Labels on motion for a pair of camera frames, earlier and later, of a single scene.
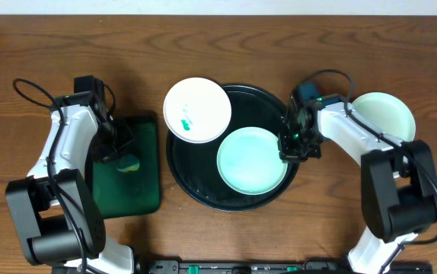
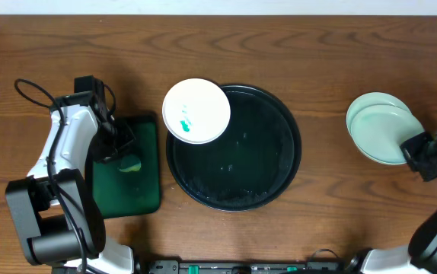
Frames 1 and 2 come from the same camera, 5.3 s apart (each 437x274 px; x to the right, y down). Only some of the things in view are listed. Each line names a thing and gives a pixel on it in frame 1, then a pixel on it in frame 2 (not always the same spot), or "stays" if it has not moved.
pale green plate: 250,162 → 380,123
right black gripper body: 301,144 → 425,157
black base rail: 275,266 stays
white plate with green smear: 197,109 stays
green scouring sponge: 129,163 stays
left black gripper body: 116,148 stays
